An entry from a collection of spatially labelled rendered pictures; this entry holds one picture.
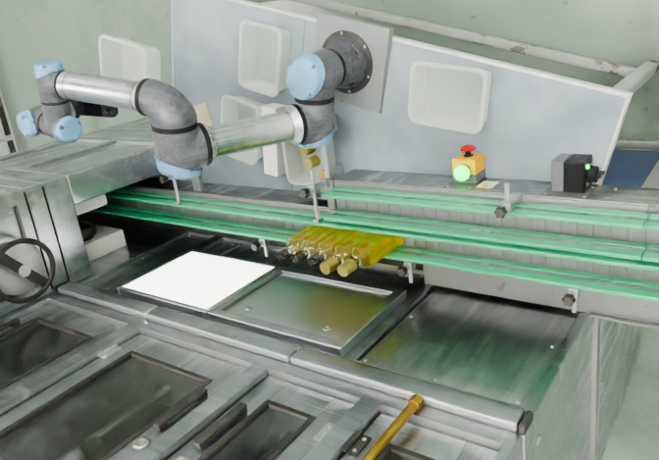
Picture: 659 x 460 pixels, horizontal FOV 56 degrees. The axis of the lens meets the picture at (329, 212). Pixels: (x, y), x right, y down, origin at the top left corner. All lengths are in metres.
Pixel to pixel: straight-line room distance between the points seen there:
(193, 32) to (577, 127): 1.37
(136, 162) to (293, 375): 1.23
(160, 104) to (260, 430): 0.80
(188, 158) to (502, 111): 0.84
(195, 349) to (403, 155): 0.83
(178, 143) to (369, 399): 0.77
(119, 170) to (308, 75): 0.96
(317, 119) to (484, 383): 0.84
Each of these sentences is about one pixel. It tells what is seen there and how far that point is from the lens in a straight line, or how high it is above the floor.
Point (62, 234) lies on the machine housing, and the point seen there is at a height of 1.31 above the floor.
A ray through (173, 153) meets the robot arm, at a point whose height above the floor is 1.36.
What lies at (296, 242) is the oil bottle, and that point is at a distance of 1.81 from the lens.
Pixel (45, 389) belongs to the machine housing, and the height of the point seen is 1.74.
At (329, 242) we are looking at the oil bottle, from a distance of 1.76.
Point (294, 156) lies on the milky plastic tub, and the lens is 2.08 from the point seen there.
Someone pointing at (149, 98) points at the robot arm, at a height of 1.38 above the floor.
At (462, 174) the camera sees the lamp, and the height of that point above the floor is 0.85.
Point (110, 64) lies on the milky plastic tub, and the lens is 2.19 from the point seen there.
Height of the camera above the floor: 2.35
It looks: 49 degrees down
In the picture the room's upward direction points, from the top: 120 degrees counter-clockwise
